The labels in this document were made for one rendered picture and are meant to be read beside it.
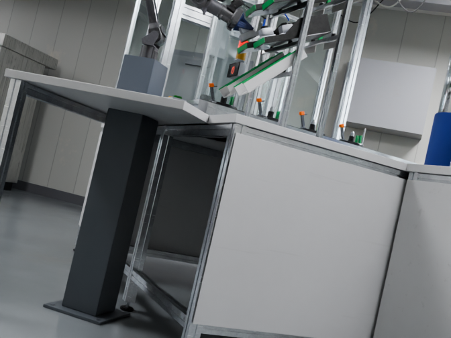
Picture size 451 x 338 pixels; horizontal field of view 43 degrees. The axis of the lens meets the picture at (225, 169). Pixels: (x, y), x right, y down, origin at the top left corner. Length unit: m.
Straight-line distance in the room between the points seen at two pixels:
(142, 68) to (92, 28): 5.56
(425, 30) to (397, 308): 4.95
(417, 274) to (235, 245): 0.65
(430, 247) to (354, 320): 0.39
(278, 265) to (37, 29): 6.78
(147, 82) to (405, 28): 4.81
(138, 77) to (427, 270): 1.31
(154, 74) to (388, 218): 1.08
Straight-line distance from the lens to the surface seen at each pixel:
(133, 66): 2.37
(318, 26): 2.31
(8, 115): 2.18
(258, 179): 1.89
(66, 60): 7.97
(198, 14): 3.80
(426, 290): 2.08
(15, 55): 7.18
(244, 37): 2.41
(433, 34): 6.79
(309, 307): 2.08
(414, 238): 2.15
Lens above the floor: 0.61
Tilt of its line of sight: 2 degrees up
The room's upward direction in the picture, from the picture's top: 13 degrees clockwise
